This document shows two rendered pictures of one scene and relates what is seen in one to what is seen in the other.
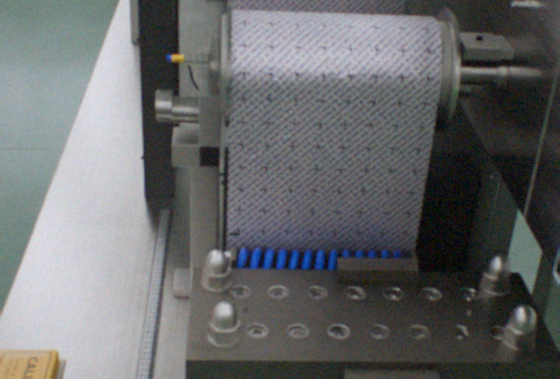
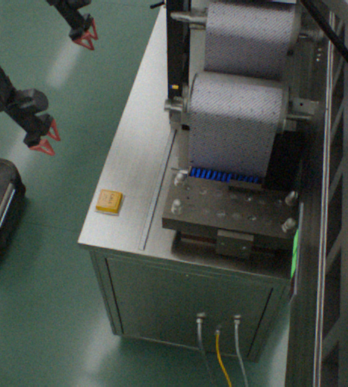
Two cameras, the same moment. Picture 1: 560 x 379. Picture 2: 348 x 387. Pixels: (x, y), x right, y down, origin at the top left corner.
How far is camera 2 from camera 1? 68 cm
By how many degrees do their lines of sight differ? 28
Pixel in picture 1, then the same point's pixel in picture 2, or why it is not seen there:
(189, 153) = (177, 125)
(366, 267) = (240, 186)
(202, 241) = (182, 153)
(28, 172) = (132, 22)
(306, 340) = (207, 215)
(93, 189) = (146, 103)
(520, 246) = not seen: outside the picture
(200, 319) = (170, 199)
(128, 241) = (156, 137)
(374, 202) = (248, 159)
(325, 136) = (228, 137)
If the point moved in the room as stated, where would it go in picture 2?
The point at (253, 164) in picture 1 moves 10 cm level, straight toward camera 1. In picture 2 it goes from (199, 141) to (191, 168)
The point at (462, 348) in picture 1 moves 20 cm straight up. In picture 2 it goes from (265, 228) to (276, 187)
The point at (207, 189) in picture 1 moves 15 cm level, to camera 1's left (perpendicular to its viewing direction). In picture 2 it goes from (184, 137) to (138, 127)
